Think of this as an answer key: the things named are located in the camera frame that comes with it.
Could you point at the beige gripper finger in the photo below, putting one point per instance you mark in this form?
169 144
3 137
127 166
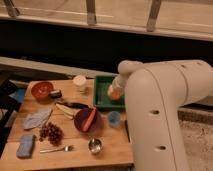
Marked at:
110 90

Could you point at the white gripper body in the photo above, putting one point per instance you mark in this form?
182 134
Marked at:
120 82

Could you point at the orange apple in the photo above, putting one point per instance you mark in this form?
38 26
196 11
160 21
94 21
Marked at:
115 96

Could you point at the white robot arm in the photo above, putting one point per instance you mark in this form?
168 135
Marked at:
153 94

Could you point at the blue plastic cup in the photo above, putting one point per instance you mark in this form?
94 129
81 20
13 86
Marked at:
113 118

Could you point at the small metal cup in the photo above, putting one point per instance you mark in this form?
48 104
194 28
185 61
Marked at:
95 146

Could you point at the green plastic tray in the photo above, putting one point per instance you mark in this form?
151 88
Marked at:
101 99

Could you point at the black remote control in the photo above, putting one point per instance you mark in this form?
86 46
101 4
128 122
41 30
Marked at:
127 131

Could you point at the orange carrot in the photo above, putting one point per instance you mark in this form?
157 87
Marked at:
89 120

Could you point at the small dark can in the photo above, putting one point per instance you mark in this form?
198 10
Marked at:
54 94

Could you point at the red bowl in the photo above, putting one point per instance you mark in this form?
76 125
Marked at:
40 91

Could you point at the bunch of red grapes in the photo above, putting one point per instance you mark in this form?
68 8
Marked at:
52 133

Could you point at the grey cloth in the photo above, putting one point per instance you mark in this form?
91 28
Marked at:
37 119

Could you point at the blue object at table edge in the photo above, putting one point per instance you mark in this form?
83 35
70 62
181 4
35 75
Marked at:
19 95

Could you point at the blue sponge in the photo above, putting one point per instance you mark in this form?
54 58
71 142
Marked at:
26 146

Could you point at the black handled knife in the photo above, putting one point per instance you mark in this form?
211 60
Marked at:
73 105

